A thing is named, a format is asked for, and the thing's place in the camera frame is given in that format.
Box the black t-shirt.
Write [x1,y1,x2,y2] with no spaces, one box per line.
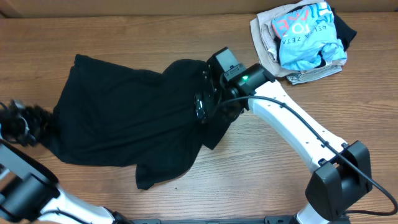
[41,54,231,190]

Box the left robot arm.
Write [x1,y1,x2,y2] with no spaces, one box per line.
[1,100,130,224]

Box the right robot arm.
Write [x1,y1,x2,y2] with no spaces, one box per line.
[195,47,372,223]

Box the beige folded garment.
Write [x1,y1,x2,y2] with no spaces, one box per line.
[249,0,324,80]

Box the grey patterned folded garment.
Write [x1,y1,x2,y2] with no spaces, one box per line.
[286,59,347,85]

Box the light blue printed t-shirt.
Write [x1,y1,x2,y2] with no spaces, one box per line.
[271,2,348,72]

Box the black garment in pile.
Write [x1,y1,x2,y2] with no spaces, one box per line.
[273,5,358,68]

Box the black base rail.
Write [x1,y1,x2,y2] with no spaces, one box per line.
[131,215,299,224]

